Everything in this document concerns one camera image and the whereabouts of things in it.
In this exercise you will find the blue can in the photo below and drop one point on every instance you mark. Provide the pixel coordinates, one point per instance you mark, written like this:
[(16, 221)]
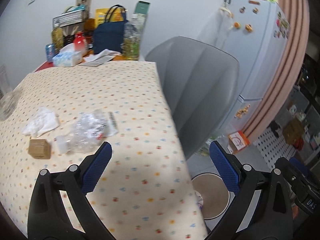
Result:
[(49, 51)]

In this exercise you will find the clear plastic bags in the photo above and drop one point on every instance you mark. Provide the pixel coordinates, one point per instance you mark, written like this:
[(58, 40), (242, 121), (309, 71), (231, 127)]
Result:
[(207, 147)]

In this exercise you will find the navy lunch bag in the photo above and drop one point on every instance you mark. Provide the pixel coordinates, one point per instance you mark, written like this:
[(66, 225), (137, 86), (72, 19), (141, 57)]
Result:
[(108, 38)]

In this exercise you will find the clear water jug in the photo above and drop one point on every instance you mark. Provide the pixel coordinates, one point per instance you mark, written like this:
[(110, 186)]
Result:
[(6, 105)]

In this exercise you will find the white waste bin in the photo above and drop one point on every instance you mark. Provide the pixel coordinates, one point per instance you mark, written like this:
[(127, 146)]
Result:
[(212, 192)]

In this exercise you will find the white dotted floor mat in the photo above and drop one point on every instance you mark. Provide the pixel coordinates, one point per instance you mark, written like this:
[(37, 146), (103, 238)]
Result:
[(270, 142)]

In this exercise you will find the white papers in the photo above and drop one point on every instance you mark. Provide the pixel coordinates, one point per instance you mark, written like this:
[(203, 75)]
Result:
[(105, 55)]

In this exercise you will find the small cardboard box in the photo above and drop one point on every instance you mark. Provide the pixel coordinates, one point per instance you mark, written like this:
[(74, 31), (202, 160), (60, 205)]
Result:
[(38, 149)]

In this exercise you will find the burger fridge magnet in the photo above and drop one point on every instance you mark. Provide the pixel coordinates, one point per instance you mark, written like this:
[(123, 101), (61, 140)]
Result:
[(237, 25)]

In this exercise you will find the blue tissue pack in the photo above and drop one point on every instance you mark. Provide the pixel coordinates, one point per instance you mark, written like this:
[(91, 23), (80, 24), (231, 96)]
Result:
[(66, 58)]

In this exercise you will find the white hanging bag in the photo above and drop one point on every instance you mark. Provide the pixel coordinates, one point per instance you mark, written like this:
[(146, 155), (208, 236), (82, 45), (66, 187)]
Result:
[(226, 12)]

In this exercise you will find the cluster of fridge magnets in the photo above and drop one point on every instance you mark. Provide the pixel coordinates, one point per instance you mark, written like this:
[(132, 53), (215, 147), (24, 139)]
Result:
[(283, 25)]

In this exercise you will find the white fridge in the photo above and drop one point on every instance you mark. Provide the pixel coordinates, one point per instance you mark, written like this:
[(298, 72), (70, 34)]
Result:
[(255, 62)]

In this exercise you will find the white wall switch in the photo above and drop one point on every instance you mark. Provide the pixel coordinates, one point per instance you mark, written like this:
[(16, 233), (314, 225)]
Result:
[(31, 2)]

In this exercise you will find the glass jar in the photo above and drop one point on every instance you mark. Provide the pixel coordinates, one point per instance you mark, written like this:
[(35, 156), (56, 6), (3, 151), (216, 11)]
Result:
[(57, 37)]

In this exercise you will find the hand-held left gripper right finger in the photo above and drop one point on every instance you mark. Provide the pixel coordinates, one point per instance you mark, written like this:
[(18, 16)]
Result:
[(223, 167)]

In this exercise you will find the dark storage shelf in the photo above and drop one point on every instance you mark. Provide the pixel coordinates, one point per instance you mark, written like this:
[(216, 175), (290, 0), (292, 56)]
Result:
[(310, 100)]

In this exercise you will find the grey chair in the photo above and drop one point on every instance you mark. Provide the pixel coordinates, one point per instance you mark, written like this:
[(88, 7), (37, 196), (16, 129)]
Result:
[(195, 85)]

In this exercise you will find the floral tablecloth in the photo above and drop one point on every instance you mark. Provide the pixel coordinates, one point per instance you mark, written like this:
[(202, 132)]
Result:
[(112, 95)]

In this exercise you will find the brown fridge strip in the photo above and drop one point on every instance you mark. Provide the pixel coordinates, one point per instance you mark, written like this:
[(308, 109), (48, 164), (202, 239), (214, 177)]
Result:
[(254, 2)]

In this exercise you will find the pink curtain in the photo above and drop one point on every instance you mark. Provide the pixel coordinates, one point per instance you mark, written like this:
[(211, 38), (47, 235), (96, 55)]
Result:
[(292, 42)]

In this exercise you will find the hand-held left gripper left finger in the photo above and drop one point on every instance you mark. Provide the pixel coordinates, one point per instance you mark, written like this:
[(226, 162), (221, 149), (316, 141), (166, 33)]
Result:
[(98, 165)]

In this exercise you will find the yellow packet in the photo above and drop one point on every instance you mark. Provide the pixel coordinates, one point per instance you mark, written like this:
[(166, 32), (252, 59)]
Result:
[(101, 16)]

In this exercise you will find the red bottle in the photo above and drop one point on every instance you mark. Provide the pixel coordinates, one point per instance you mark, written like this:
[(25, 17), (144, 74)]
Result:
[(80, 42)]

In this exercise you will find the orange and white box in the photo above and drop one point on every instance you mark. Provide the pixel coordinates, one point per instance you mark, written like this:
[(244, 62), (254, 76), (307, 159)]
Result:
[(237, 141)]

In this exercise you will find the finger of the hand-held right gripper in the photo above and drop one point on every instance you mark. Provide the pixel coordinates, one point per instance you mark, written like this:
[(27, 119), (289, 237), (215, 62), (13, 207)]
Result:
[(283, 162), (297, 162)]

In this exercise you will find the tall green box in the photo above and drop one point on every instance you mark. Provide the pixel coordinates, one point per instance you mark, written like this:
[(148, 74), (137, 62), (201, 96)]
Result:
[(141, 10)]

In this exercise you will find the white tissue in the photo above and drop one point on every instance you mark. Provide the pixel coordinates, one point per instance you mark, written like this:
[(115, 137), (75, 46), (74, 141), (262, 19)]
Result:
[(41, 123)]

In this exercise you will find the clear plastic bag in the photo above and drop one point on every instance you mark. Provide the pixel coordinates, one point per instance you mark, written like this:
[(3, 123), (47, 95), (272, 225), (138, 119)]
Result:
[(85, 135)]

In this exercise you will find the long yellow fridge magnet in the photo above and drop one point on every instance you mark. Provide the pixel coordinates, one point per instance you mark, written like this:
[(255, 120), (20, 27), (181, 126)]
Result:
[(242, 111)]

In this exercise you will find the clear plastic oil bottle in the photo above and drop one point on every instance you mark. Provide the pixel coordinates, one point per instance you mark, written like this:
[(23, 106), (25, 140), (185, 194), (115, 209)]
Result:
[(131, 42)]

